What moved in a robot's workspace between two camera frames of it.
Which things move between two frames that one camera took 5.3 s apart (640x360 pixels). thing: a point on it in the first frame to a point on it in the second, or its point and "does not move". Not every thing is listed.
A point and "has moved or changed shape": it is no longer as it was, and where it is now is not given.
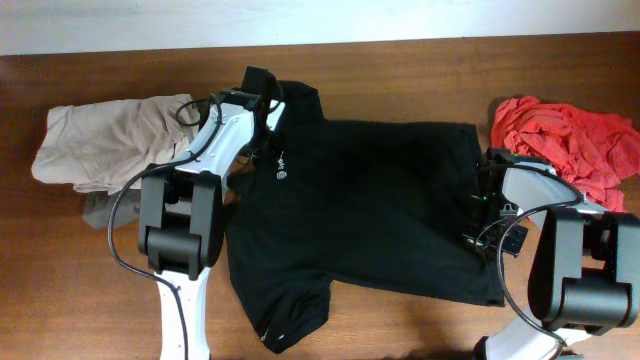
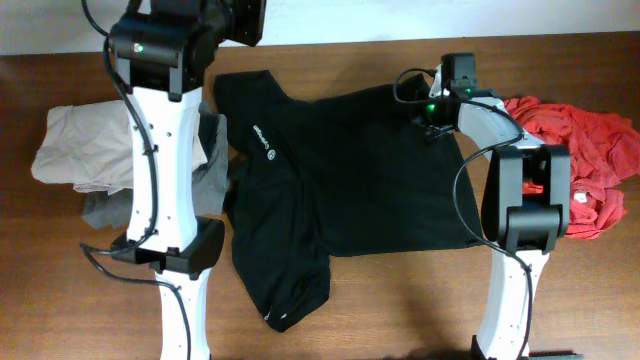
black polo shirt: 378,205 has moved or changed shape
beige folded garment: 111,145 does not move
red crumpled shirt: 593,153 does not move
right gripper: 471,234 to 421,121
